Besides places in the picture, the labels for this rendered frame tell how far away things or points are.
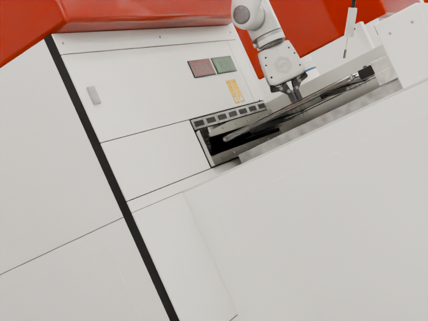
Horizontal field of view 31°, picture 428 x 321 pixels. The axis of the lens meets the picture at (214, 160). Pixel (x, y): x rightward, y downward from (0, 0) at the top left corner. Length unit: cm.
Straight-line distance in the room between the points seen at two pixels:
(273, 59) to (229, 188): 48
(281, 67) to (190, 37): 25
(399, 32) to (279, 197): 41
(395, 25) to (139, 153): 59
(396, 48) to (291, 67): 52
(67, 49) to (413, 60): 70
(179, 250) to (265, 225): 19
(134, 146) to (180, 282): 30
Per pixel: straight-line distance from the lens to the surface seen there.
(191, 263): 165
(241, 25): 197
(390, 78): 174
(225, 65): 214
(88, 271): 165
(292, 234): 162
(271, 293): 168
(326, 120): 183
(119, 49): 177
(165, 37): 195
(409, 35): 155
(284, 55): 202
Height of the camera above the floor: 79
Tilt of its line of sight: 2 degrees up
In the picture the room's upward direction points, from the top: 24 degrees counter-clockwise
